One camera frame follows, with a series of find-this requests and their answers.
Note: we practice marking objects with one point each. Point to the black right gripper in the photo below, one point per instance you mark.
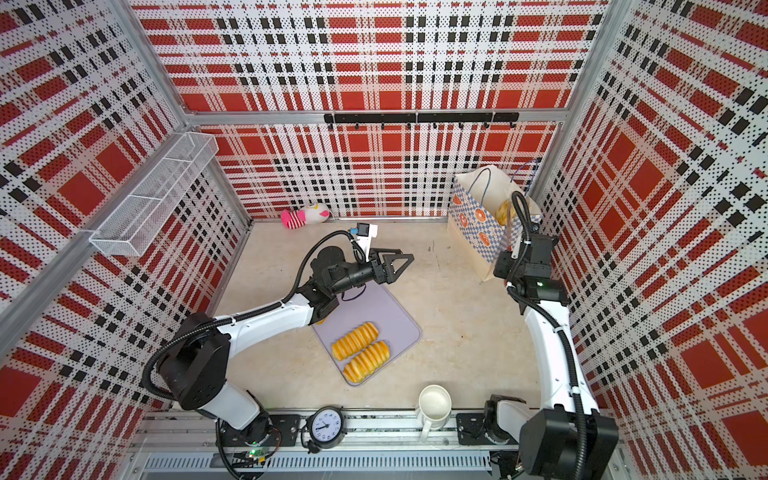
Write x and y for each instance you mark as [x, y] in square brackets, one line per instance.
[505, 261]

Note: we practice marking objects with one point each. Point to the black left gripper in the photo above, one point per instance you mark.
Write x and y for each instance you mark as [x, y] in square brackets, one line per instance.
[388, 273]

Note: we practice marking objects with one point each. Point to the ridged fake bread roll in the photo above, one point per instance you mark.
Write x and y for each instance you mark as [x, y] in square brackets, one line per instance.
[367, 362]
[354, 341]

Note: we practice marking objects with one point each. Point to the ring shaped fake bread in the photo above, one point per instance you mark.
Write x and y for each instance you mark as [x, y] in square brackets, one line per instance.
[502, 214]

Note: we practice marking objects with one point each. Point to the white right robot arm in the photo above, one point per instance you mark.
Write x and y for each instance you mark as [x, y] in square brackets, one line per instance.
[567, 437]

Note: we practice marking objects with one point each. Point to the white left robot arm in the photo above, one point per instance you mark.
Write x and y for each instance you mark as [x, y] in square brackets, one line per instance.
[191, 368]

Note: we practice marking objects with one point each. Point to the blue checkered paper bag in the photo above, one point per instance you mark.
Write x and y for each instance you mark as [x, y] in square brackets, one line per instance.
[474, 199]

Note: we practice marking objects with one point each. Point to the lilac plastic tray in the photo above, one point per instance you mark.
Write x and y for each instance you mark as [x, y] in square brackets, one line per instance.
[370, 303]

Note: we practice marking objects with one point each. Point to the pink white plush toy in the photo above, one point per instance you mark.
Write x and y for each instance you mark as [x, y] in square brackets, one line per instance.
[308, 215]

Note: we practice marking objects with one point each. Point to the white mug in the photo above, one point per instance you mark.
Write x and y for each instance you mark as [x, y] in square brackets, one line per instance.
[433, 410]

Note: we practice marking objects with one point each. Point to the black round clock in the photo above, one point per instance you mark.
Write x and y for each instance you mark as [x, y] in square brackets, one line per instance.
[326, 429]

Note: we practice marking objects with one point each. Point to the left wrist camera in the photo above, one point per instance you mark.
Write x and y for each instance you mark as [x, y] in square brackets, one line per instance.
[364, 233]

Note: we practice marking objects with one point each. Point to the black hook rail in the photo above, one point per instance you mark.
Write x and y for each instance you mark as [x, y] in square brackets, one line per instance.
[483, 118]

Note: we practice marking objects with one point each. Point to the white wire mesh basket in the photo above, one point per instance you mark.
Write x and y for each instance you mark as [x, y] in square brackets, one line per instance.
[133, 226]

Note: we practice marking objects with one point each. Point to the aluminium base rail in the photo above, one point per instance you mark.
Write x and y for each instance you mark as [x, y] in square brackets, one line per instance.
[377, 444]

